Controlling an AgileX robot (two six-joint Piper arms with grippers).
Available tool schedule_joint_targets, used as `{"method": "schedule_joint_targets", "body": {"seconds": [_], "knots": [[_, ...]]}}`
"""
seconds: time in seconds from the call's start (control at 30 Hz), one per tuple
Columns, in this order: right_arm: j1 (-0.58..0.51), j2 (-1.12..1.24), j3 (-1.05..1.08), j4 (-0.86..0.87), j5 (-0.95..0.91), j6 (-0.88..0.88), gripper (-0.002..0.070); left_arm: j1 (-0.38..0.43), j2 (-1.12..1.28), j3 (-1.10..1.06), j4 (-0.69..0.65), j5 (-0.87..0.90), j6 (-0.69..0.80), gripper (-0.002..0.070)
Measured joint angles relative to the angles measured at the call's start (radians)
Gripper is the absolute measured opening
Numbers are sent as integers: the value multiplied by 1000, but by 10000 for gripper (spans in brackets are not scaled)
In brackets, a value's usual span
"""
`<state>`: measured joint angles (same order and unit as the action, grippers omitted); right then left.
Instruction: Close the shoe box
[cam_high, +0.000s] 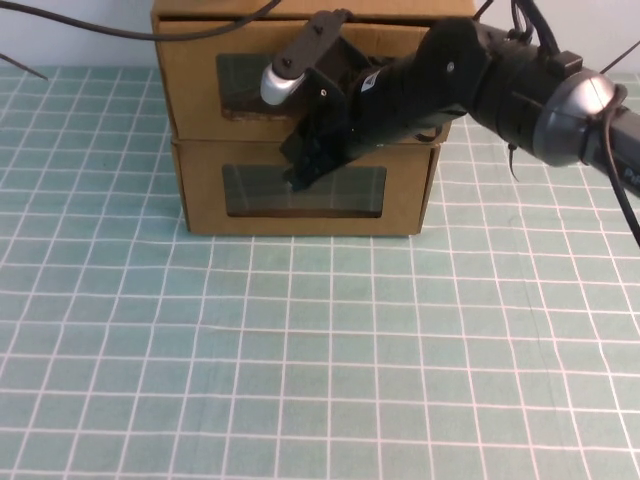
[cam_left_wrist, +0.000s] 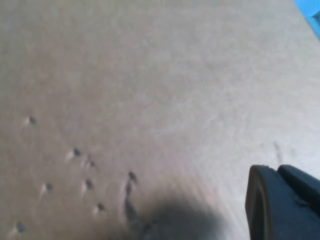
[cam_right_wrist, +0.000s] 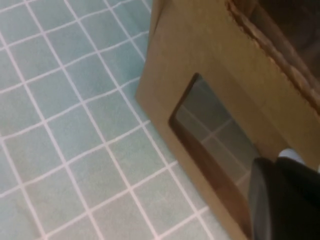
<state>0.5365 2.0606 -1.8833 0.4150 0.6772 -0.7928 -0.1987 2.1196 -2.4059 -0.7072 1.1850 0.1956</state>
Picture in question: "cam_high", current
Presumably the thin black cable tip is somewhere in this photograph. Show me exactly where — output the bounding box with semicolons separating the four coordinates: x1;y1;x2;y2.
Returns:
0;52;50;82

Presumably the black cable along right arm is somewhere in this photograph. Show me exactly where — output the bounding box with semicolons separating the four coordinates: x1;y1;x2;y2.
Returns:
582;84;640;249

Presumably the lower cardboard drawer with window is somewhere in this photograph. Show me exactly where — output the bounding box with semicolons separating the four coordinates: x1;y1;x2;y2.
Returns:
169;135;442;237

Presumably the black cable bundle above arm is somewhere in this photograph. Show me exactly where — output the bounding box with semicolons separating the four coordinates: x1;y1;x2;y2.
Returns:
508;0;584;71

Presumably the long black curved cable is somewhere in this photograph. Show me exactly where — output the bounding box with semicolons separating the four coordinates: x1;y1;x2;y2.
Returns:
0;0;282;40

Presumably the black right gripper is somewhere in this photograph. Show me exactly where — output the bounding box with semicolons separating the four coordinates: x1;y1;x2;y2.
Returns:
279;38;389;194

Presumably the black zip tie tail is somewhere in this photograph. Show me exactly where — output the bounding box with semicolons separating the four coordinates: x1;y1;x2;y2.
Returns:
506;142;522;182

